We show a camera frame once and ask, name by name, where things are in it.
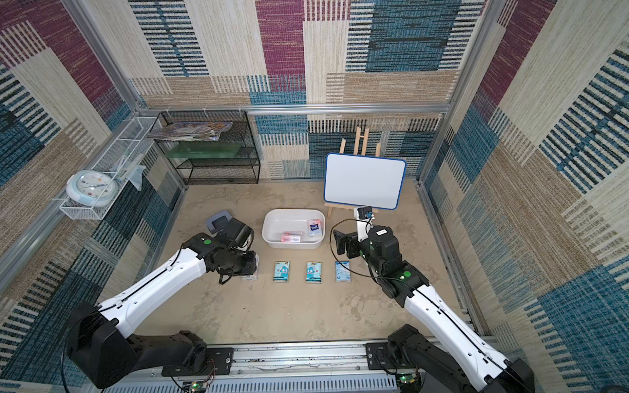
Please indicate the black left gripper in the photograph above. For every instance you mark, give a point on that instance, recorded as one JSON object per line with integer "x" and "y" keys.
{"x": 250, "y": 268}

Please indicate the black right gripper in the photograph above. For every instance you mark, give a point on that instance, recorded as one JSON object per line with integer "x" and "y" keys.
{"x": 347, "y": 246}

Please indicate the blue striped tissue pack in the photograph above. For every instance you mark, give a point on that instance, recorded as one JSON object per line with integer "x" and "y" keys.
{"x": 343, "y": 271}

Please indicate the teal cartoon tissue pack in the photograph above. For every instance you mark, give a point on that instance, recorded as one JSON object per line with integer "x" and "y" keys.
{"x": 281, "y": 272}
{"x": 313, "y": 272}

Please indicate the pink blue tissue pack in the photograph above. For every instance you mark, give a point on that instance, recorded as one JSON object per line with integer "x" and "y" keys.
{"x": 315, "y": 227}

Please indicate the pink white tissue pack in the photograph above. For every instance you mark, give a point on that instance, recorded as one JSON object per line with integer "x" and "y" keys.
{"x": 291, "y": 237}

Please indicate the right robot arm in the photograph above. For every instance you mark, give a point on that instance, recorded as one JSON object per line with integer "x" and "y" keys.
{"x": 463, "y": 362}

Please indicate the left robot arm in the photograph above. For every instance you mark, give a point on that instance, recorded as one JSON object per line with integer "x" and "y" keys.
{"x": 101, "y": 340}

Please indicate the white plastic storage box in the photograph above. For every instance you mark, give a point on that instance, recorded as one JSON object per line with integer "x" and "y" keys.
{"x": 281, "y": 221}

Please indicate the blue grey hole punch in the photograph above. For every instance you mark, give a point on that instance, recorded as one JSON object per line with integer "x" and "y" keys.
{"x": 218, "y": 221}

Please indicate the blue framed whiteboard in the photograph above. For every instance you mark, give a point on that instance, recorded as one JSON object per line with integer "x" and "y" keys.
{"x": 363, "y": 181}

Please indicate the green board on shelf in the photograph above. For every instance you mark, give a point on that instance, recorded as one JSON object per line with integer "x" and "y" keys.
{"x": 204, "y": 150}

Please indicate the colourful magazine on shelf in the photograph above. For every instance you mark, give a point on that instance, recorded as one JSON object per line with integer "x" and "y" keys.
{"x": 191, "y": 131}

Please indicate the white round clock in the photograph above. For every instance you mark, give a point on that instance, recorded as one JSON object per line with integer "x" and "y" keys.
{"x": 92, "y": 188}

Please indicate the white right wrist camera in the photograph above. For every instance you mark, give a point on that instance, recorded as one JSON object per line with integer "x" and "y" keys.
{"x": 363, "y": 216}

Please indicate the black wire mesh shelf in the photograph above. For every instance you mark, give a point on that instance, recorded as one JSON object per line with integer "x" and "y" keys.
{"x": 244, "y": 168}

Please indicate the white wire wall basket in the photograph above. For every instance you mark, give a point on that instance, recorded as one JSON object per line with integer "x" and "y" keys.
{"x": 122, "y": 160}

